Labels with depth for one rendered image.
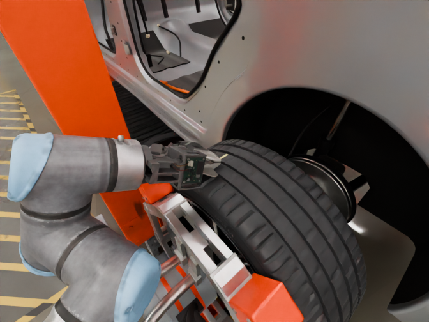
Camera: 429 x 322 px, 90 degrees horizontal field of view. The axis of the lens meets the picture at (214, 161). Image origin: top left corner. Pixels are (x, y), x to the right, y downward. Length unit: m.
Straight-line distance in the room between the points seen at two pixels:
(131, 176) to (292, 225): 0.33
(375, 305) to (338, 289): 1.30
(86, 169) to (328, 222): 0.48
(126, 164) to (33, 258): 0.19
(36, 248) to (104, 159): 0.16
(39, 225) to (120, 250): 0.12
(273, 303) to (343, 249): 0.23
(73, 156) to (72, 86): 0.32
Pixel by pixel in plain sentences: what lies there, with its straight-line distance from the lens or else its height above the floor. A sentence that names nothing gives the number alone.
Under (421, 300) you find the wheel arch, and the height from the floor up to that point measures 0.89.
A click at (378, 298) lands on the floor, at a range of 1.89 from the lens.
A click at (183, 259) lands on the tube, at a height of 1.02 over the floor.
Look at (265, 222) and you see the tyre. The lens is 0.46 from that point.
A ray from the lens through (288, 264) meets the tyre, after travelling 0.46.
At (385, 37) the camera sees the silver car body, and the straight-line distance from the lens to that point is 0.54.
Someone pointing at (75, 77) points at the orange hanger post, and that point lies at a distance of 0.63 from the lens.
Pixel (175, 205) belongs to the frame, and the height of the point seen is 1.12.
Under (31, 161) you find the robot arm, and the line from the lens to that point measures 0.34.
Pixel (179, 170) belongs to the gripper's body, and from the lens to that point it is 0.39.
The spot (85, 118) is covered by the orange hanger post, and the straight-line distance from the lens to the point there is 0.67.
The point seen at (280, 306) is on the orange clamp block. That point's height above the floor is 1.15.
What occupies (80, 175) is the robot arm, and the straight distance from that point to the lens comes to 0.35.
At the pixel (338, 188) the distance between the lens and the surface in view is 0.84.
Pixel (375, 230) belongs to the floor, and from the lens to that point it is 2.15.
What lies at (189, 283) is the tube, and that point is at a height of 1.01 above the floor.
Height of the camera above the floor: 1.55
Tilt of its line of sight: 44 degrees down
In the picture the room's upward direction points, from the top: straight up
